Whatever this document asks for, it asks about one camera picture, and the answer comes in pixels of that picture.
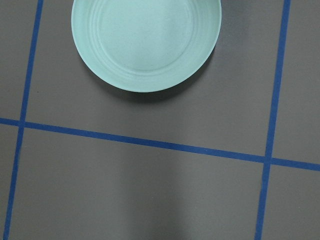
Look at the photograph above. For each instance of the mint green plate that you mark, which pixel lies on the mint green plate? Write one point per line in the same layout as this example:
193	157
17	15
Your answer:
145	46

